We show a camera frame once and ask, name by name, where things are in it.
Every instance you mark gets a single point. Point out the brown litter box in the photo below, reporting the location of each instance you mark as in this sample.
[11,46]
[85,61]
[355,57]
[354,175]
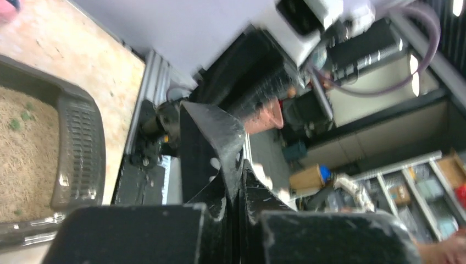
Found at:
[53,153]

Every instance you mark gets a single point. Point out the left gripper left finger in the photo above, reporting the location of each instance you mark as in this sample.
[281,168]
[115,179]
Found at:
[203,229]

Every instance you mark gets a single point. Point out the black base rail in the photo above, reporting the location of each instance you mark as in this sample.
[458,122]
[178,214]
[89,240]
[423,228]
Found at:
[144,173]

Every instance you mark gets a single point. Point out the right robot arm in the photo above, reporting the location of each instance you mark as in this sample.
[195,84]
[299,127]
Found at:
[266,45]

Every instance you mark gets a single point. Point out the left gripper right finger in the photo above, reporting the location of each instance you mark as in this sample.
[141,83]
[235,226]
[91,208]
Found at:
[271,232]

